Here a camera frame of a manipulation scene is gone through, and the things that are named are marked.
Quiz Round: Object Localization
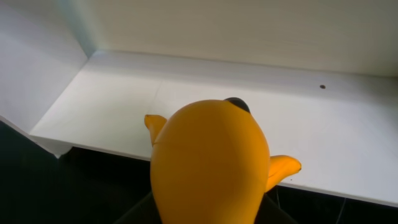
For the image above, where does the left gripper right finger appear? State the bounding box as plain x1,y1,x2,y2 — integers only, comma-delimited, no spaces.
254,192,300,224

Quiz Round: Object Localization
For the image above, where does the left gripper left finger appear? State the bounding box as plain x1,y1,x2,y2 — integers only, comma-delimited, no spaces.
113,191,163,224

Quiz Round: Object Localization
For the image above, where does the white shelf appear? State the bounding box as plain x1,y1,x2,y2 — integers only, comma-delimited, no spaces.
0,0,398,208

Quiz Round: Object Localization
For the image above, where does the yellow rubber duck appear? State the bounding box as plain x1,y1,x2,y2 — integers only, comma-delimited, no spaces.
144,96,302,224

